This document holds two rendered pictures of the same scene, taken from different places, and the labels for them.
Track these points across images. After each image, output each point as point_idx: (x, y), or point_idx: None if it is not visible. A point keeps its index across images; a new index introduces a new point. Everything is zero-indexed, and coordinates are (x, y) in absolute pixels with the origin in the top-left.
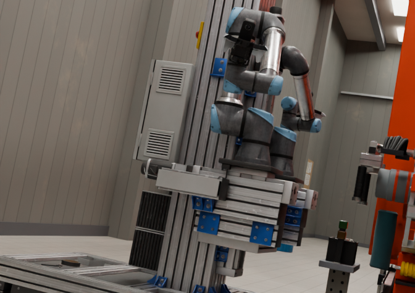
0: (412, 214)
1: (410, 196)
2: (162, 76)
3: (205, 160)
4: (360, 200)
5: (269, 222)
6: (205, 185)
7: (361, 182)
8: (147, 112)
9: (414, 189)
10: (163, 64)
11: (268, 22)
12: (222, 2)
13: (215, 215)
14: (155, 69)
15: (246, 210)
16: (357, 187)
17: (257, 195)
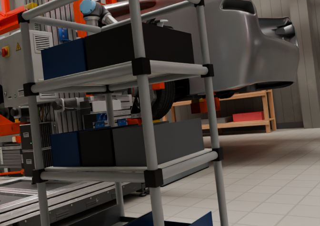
0: (154, 99)
1: (152, 91)
2: (36, 41)
3: (70, 93)
4: (132, 98)
5: (128, 117)
6: (115, 104)
7: (131, 90)
8: (33, 68)
9: (161, 87)
10: (34, 33)
11: (105, 9)
12: None
13: (102, 122)
14: (30, 36)
15: (118, 113)
16: (130, 92)
17: (121, 105)
